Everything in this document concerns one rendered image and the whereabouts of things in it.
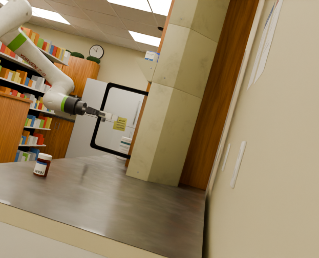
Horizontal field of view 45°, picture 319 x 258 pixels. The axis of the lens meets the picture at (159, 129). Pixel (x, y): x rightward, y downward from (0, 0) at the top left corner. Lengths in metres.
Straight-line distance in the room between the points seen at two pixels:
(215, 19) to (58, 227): 1.45
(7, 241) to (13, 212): 0.06
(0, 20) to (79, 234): 1.27
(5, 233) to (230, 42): 1.71
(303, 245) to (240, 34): 2.05
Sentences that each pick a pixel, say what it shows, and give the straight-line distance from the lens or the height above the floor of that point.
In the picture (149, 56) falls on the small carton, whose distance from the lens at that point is 2.00.
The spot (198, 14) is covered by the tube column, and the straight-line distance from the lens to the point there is 1.96.
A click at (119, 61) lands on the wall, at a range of 7.79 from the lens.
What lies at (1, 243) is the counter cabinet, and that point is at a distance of 0.94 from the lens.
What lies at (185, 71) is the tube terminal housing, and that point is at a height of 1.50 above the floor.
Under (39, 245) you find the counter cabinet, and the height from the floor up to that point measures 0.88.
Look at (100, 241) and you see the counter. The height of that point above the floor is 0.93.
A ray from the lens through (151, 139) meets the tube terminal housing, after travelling 1.86.
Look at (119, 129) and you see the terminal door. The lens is 2.22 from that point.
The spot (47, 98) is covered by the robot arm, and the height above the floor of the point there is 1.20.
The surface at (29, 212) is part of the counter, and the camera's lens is 0.89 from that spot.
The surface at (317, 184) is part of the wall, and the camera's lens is 0.30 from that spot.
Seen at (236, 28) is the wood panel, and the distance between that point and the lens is 2.31.
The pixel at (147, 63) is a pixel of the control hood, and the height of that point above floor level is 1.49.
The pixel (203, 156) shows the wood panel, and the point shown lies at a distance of 2.21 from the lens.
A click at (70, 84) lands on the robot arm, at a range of 2.20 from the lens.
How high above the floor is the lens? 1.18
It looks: 1 degrees up
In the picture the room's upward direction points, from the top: 16 degrees clockwise
